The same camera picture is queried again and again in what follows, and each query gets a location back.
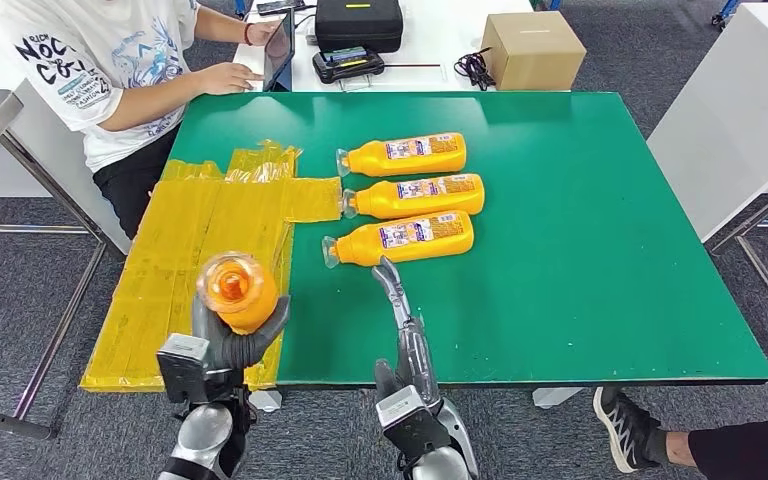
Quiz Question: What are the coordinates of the black coiled cable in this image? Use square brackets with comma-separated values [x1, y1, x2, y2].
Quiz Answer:
[452, 46, 497, 92]

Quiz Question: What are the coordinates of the person's leg with sneaker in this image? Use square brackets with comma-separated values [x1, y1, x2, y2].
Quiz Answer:
[592, 387, 768, 480]

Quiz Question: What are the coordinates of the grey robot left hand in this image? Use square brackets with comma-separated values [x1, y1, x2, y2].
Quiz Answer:
[191, 291, 291, 372]

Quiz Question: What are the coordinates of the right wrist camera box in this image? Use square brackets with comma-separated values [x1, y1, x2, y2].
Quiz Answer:
[375, 386, 452, 458]

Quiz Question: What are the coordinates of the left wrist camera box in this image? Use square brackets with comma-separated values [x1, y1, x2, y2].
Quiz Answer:
[156, 333, 212, 405]

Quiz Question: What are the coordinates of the person's right hand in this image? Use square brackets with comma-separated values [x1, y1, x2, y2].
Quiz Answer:
[193, 61, 266, 96]

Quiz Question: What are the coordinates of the white desk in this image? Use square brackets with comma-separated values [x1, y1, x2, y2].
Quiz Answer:
[234, 0, 572, 93]

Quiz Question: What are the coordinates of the orange plastic detergent bottle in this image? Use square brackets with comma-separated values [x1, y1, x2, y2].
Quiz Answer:
[336, 132, 468, 179]
[196, 251, 281, 336]
[342, 173, 486, 221]
[321, 210, 475, 270]

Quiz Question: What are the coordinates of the brown cardboard box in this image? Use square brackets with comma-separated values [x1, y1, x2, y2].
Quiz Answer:
[480, 11, 588, 92]

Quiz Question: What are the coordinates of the black hard carrying case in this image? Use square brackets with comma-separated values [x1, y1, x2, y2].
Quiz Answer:
[314, 0, 405, 55]

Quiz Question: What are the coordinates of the white table foot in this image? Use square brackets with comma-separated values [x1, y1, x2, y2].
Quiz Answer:
[249, 390, 284, 413]
[532, 387, 587, 410]

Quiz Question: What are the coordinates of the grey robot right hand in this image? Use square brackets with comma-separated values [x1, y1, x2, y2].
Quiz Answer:
[371, 256, 444, 407]

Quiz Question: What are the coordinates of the black handheld controller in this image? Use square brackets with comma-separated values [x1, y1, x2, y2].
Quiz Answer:
[311, 46, 386, 85]

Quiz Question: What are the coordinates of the white table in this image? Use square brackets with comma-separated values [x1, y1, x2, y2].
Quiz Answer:
[0, 7, 134, 256]
[646, 3, 768, 352]

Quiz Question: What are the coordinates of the person's left hand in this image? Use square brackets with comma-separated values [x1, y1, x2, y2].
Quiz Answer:
[246, 19, 283, 48]

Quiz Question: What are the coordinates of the black smartphone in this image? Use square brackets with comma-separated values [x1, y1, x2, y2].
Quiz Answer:
[256, 0, 307, 17]

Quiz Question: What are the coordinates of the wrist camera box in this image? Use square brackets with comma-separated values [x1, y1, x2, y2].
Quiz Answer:
[156, 333, 212, 405]
[375, 386, 452, 458]

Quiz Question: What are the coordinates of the person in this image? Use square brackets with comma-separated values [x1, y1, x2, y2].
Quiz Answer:
[0, 0, 285, 240]

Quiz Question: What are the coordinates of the dark tablet computer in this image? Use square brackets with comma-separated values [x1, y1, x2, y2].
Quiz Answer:
[263, 10, 297, 93]

